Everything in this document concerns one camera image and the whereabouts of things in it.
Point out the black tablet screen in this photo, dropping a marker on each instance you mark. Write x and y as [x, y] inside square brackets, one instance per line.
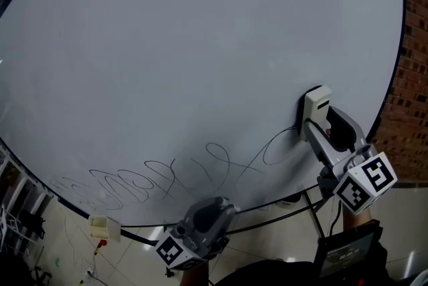
[347, 253]

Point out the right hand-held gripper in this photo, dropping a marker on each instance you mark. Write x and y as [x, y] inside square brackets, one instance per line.
[364, 182]

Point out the white marker tray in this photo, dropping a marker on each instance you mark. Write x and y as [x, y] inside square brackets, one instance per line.
[105, 228]

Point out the black chair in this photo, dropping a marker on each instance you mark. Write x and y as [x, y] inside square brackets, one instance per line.
[31, 222]

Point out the person's dark clothing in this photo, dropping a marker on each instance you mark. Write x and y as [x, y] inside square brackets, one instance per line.
[267, 273]

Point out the person's right forearm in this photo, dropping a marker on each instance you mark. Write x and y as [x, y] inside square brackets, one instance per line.
[356, 219]

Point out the person's left forearm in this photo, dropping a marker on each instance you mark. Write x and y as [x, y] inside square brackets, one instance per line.
[194, 276]

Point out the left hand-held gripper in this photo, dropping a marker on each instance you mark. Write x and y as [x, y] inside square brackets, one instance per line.
[200, 228]

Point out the large white whiteboard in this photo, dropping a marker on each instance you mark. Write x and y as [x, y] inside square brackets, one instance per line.
[187, 61]

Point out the white metal shelf rack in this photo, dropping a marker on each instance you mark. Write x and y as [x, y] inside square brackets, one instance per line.
[16, 197]

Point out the white power strip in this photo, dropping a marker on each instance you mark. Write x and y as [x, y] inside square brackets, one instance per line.
[89, 273]

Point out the white whiteboard eraser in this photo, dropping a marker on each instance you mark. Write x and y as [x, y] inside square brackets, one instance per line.
[317, 104]

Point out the black whiteboard stand frame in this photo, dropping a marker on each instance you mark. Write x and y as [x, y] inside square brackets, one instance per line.
[314, 211]

